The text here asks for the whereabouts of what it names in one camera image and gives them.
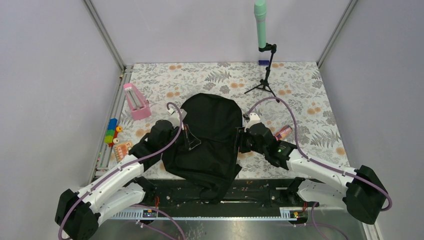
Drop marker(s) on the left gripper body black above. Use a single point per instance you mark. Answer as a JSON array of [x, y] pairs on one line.
[[171, 143]]

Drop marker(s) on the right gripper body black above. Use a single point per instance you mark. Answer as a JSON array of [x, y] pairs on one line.
[[246, 143]]

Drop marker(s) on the black student backpack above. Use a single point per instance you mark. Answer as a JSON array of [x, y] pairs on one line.
[[212, 164]]

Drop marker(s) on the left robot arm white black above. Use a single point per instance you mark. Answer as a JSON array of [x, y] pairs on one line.
[[80, 213]]

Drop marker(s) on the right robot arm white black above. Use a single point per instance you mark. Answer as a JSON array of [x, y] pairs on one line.
[[358, 191]]

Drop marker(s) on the pink tube container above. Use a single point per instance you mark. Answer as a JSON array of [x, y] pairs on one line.
[[283, 132]]

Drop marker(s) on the pink metronome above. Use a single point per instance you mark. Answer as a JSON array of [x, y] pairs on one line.
[[138, 105]]

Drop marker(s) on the floral table mat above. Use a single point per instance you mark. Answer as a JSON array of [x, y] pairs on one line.
[[298, 84]]

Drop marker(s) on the orange snack packet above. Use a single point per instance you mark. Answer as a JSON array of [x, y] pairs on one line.
[[121, 150]]

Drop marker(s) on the colourful toy block train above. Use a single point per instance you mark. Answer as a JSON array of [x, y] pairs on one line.
[[111, 133]]

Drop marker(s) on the black tripod microphone stand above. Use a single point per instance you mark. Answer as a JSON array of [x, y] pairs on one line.
[[264, 83]]

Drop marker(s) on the small blue block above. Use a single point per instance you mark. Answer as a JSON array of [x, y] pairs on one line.
[[263, 62]]

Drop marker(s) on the green microphone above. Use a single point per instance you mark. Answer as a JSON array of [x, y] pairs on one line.
[[260, 12]]

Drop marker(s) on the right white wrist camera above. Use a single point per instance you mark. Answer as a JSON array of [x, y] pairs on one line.
[[251, 119]]

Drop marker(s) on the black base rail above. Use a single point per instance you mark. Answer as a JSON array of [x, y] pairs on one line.
[[245, 198]]

